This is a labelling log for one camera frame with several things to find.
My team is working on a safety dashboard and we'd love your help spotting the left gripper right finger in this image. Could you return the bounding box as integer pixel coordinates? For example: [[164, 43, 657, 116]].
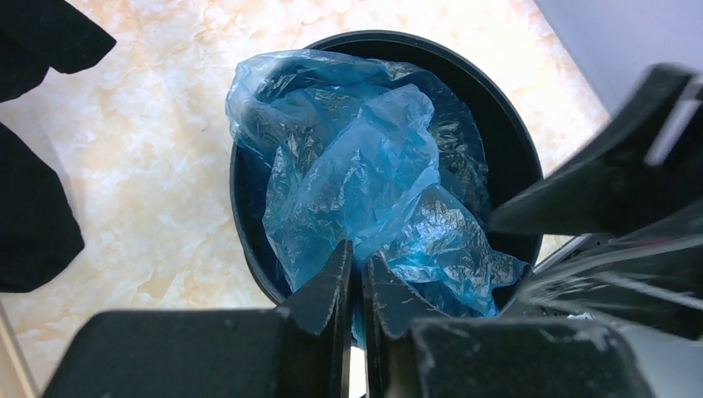
[[362, 257, 653, 397]]

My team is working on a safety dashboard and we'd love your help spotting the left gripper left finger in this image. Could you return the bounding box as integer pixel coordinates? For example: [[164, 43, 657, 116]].
[[44, 240, 353, 397]]

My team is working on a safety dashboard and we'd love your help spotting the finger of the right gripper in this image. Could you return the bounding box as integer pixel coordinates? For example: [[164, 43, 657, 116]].
[[517, 235, 702, 341], [488, 63, 702, 236]]

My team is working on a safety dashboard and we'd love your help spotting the dark round trash bin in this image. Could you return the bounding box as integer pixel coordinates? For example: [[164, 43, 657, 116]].
[[230, 30, 543, 304]]

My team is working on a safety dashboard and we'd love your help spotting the blue plastic trash bag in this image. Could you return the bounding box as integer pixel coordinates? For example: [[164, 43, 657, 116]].
[[225, 50, 526, 317]]

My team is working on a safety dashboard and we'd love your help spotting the black printed t-shirt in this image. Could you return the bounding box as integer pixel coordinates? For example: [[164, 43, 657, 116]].
[[1, 0, 116, 294]]

